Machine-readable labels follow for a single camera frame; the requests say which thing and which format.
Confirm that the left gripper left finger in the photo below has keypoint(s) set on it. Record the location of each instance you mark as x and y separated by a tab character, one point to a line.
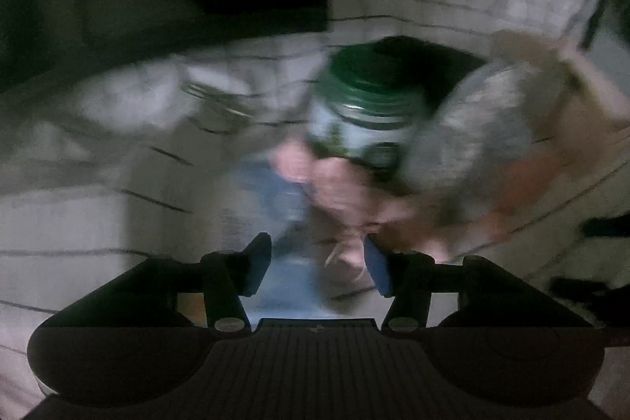
229	276

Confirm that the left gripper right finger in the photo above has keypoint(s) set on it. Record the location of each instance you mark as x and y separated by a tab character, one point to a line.
406	278

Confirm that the blue wet wipes pack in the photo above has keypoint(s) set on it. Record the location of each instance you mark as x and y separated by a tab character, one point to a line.
252	198

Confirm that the pink soft toy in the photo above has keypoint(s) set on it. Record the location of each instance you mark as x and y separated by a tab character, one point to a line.
347	198

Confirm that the white black grid tablecloth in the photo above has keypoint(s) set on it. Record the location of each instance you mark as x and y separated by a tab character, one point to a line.
103	173

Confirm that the green lidded jar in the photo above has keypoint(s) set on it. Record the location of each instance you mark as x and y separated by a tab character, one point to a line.
370	99

